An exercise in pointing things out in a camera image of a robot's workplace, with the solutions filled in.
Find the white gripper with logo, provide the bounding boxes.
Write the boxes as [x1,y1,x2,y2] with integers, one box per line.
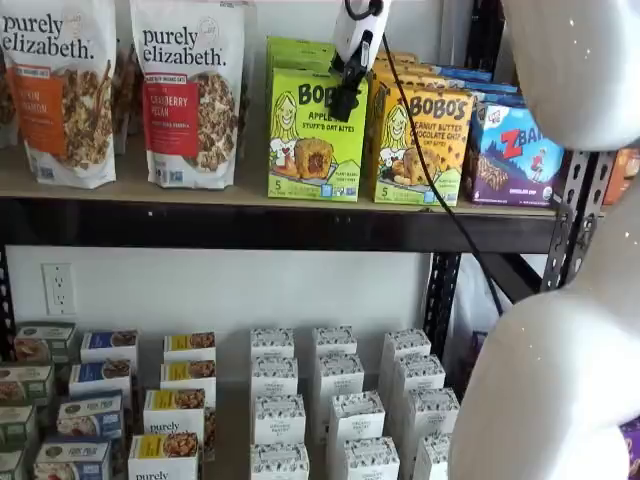
[326,0,389,124]

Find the green Bobo's apple pie box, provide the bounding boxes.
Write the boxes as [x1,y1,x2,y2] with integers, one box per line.
[269,49,346,76]
[266,35,338,56]
[267,67,370,203]

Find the yellow Bobo's peanut butter box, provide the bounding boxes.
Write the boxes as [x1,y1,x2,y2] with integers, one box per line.
[373,82,474,208]
[367,62,442,151]
[372,48,427,69]

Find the blue Zbar box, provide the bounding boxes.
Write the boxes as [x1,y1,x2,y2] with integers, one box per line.
[462,102,569,208]
[434,64,494,84]
[449,79,519,97]
[472,89,527,109]

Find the black metal shelf rack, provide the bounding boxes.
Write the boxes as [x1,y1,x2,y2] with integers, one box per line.
[569,147,640,296]
[0,0,616,480]

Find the white patterned pantry box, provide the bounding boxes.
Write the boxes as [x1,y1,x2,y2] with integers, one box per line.
[393,354,448,402]
[413,433,454,480]
[317,353,366,402]
[313,326,359,361]
[253,394,308,448]
[404,387,462,444]
[251,356,300,401]
[249,442,311,480]
[342,436,402,480]
[327,390,387,452]
[250,328,296,363]
[383,328,433,369]

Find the orange cardboard box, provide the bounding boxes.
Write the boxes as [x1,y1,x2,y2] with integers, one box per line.
[602,147,640,208]

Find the yellow label granola box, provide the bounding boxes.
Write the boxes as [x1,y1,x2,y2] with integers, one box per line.
[159,359,218,408]
[143,388,208,443]
[128,432,201,480]
[163,332,218,364]

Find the blue label food box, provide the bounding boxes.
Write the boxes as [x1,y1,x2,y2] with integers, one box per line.
[33,438,113,480]
[56,393,126,443]
[80,329,140,367]
[68,358,134,402]

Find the green label food box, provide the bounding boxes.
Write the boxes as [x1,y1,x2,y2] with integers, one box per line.
[0,364,56,408]
[0,448,28,480]
[0,404,40,452]
[14,321,77,366]

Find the red label granola bag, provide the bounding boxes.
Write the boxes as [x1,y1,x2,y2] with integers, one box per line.
[129,0,248,191]

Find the white granola bag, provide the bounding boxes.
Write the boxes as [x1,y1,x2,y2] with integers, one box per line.
[112,42,142,157]
[0,47,22,151]

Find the white plastic bag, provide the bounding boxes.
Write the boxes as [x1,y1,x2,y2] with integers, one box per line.
[447,253,506,351]

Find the orange label granola bag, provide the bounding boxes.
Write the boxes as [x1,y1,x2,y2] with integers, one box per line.
[0,0,118,191]

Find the white patterned small boxes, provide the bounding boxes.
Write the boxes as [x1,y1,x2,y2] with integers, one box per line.
[0,319,451,480]

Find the thick black cable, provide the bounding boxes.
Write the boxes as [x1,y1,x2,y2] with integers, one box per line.
[379,27,504,319]

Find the white wall outlet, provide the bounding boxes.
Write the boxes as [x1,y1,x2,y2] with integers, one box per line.
[41,262,78,318]

